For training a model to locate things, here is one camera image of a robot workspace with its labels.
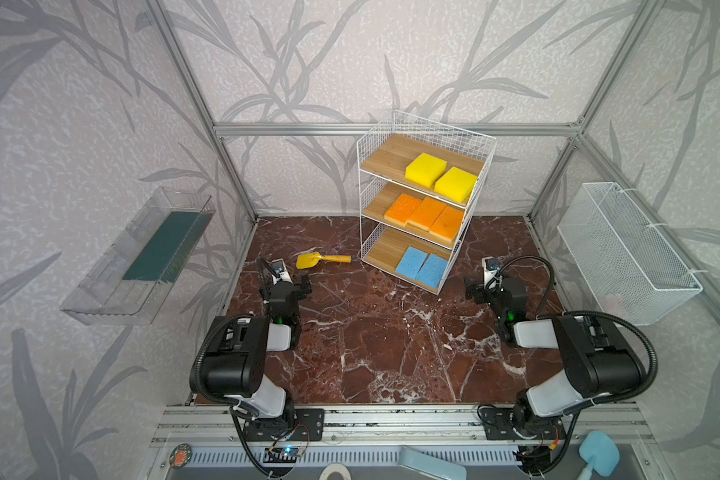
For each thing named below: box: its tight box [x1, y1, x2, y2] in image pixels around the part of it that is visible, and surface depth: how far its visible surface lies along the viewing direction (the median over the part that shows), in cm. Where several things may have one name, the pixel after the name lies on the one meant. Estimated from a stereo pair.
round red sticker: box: [169, 443, 193, 469], surface depth 71 cm
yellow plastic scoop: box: [296, 252, 352, 270], surface depth 107 cm
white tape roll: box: [318, 463, 352, 480], surface depth 69 cm
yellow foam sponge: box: [405, 152, 448, 189], surface depth 74 cm
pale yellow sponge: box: [384, 193, 422, 228], surface depth 88 cm
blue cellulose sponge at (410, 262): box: [396, 246, 428, 279], surface depth 105 cm
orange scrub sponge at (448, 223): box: [429, 205, 464, 242], surface depth 84 cm
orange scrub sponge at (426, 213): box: [407, 196, 447, 232], surface depth 86 cm
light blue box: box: [398, 446, 467, 480], surface depth 66 cm
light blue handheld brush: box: [577, 430, 620, 480], surface depth 71 cm
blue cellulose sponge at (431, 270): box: [415, 254, 448, 289], surface depth 104 cm
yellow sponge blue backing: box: [434, 166, 478, 204], surface depth 70 cm
